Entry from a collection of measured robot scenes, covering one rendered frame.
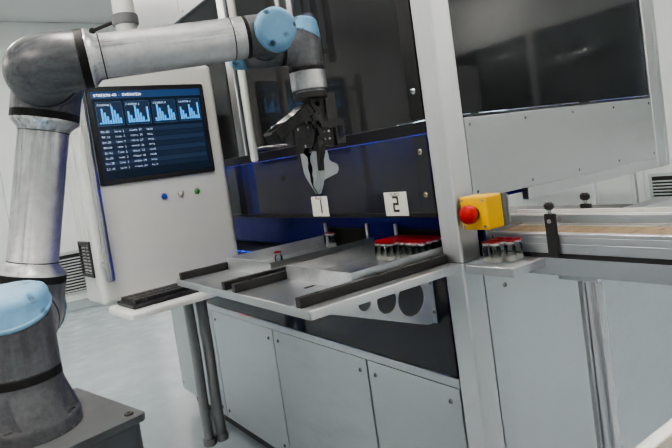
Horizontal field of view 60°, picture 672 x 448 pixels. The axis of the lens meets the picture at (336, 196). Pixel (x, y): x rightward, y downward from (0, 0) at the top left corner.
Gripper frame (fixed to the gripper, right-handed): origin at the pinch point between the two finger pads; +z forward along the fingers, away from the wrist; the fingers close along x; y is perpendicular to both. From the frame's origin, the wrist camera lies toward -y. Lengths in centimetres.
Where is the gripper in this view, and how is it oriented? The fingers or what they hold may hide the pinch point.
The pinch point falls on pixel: (315, 188)
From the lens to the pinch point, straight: 122.0
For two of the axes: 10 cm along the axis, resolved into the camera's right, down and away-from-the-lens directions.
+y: 8.0, -1.5, 5.7
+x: -5.8, 0.3, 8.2
